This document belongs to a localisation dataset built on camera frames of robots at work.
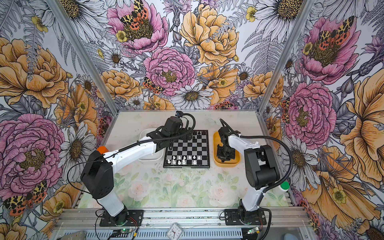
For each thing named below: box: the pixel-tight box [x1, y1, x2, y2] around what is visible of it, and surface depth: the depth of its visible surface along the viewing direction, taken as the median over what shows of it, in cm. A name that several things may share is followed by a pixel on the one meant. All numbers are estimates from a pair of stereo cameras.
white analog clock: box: [166, 222, 183, 240], surface depth 70 cm
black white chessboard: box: [163, 130, 210, 169], surface depth 96 cm
